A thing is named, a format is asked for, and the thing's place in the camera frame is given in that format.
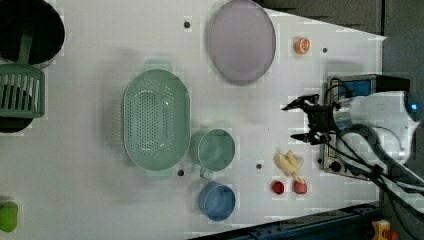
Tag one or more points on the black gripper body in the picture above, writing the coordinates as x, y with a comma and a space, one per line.
320, 118

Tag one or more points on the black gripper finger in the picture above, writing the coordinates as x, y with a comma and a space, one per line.
312, 138
302, 101

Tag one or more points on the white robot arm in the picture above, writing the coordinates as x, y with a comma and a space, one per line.
372, 135

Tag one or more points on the silver toaster oven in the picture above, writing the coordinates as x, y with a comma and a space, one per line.
359, 85

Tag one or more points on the peeled banana toy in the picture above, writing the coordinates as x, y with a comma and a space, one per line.
290, 164

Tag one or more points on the red apple toy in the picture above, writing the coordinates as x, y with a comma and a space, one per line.
300, 188

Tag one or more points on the red tomato toy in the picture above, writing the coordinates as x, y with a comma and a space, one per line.
277, 187

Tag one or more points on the grey round plate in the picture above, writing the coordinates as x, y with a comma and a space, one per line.
241, 40

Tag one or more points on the green cup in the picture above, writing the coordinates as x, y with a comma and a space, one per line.
213, 150

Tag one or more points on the yellow red emergency button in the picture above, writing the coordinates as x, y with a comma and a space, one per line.
382, 231

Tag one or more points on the blue cup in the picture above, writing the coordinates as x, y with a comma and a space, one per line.
216, 201

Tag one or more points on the green oval colander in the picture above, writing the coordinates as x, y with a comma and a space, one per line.
156, 119

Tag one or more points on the black round pot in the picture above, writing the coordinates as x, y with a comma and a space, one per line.
41, 21

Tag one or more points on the green slotted spatula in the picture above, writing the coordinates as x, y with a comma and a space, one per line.
22, 92

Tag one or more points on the lime green object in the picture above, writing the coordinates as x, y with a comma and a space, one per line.
8, 216

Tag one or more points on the blue metal table frame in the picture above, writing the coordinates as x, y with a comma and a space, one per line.
351, 223

